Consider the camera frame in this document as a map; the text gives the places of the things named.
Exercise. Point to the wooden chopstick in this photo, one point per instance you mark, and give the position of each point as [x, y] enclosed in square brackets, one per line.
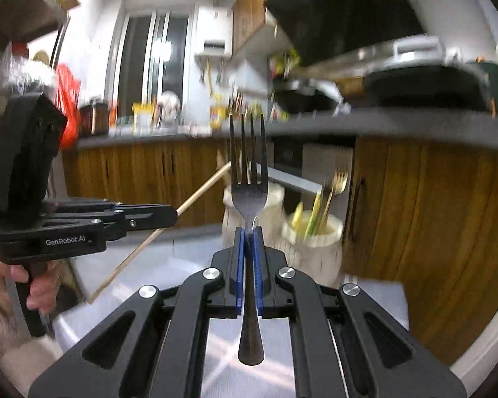
[128, 263]

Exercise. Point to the black cooking pot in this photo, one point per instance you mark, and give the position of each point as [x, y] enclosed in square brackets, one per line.
[423, 87]

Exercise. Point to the person's left forearm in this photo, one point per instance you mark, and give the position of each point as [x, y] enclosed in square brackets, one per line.
[0, 327]

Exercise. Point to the built-in steel oven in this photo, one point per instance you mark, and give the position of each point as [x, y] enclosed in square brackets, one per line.
[290, 153]

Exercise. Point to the wooden wall cabinet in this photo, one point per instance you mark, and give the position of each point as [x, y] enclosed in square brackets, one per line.
[253, 8]

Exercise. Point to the silver metal fork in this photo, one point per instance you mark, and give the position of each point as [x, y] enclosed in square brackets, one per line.
[249, 199]

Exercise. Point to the white floral ceramic utensil holder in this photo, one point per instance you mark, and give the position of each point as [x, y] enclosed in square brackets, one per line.
[315, 253]

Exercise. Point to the long wooden kitchen cabinet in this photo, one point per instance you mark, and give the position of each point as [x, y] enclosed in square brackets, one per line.
[149, 174]

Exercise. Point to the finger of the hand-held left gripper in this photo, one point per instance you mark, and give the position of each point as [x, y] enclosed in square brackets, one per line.
[141, 207]
[149, 224]

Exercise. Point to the dark round jar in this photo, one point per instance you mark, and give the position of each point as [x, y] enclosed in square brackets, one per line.
[93, 118]

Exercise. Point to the wooden cabinet door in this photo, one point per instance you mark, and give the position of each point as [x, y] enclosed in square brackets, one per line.
[440, 215]

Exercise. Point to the white water heater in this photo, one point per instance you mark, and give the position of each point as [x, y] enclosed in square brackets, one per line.
[213, 29]

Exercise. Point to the red plastic bag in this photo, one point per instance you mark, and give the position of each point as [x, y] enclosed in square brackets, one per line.
[68, 99]

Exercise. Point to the blue checked tablecloth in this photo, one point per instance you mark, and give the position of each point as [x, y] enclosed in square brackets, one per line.
[369, 302]

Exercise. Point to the black wok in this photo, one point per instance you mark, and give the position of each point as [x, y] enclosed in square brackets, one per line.
[303, 95]

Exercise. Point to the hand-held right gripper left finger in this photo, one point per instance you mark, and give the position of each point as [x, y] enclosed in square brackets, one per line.
[241, 265]

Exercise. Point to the person's left hand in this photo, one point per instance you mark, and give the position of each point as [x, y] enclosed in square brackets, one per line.
[41, 290]

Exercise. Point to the yellow food packet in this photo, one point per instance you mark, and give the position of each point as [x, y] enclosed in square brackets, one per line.
[142, 115]

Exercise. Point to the black range hood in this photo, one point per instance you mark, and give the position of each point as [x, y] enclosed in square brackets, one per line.
[340, 8]

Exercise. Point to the clear plastic bag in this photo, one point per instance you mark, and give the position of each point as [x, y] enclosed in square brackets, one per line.
[25, 68]

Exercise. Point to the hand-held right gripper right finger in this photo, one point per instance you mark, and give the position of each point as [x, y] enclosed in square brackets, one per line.
[257, 265]

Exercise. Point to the gold metal fork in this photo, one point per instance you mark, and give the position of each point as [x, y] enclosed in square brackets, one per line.
[339, 180]

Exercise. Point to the kitchen window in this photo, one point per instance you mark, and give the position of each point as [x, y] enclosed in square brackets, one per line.
[149, 58]

